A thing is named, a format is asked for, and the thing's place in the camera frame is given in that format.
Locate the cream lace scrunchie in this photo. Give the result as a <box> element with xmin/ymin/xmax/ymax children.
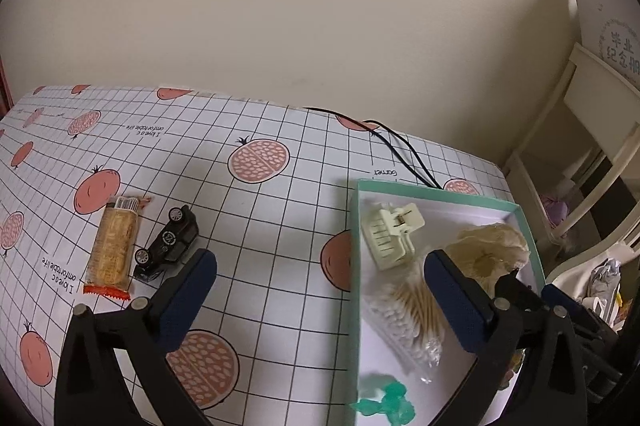
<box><xmin>444</xmin><ymin>224</ymin><xmax>529</xmax><ymax>297</ymax></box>

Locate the teal shallow cardboard tray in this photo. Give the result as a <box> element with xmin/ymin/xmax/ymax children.
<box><xmin>344</xmin><ymin>177</ymin><xmax>548</xmax><ymax>426</ymax></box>

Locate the cotton swabs bag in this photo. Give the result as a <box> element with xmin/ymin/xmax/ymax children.
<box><xmin>364</xmin><ymin>276</ymin><xmax>446</xmax><ymax>371</ymax></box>

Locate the cream plastic hair claw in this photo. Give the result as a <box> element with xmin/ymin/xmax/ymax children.
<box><xmin>361</xmin><ymin>203</ymin><xmax>425</xmax><ymax>271</ymax></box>

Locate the packaged biscuit snack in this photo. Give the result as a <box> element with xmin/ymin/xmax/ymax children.
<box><xmin>82</xmin><ymin>195</ymin><xmax>150</xmax><ymax>302</ymax></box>

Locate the green ribbon bow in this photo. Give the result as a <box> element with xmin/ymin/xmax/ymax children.
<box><xmin>349</xmin><ymin>380</ymin><xmax>416</xmax><ymax>426</ymax></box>

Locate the black toy car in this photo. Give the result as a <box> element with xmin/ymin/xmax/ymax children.
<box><xmin>134</xmin><ymin>205</ymin><xmax>200</xmax><ymax>281</ymax></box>

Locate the pastel multicolour scrunchie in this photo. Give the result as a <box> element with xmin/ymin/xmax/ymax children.
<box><xmin>498</xmin><ymin>349</ymin><xmax>525</xmax><ymax>391</ymax></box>

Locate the white lattice shelf unit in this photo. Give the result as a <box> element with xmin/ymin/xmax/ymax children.
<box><xmin>547</xmin><ymin>241</ymin><xmax>639</xmax><ymax>328</ymax></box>

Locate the cream low shelf rack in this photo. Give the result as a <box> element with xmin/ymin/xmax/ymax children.
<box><xmin>503</xmin><ymin>44</ymin><xmax>639</xmax><ymax>276</ymax></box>

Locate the grid fruit print tablecloth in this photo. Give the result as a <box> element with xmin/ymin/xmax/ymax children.
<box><xmin>1</xmin><ymin>85</ymin><xmax>510</xmax><ymax>425</ymax></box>

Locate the white booklet with print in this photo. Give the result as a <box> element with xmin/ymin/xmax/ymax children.
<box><xmin>576</xmin><ymin>0</ymin><xmax>639</xmax><ymax>89</ymax></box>

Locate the black cable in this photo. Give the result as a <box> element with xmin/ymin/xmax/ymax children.
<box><xmin>304</xmin><ymin>106</ymin><xmax>444</xmax><ymax>191</ymax></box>

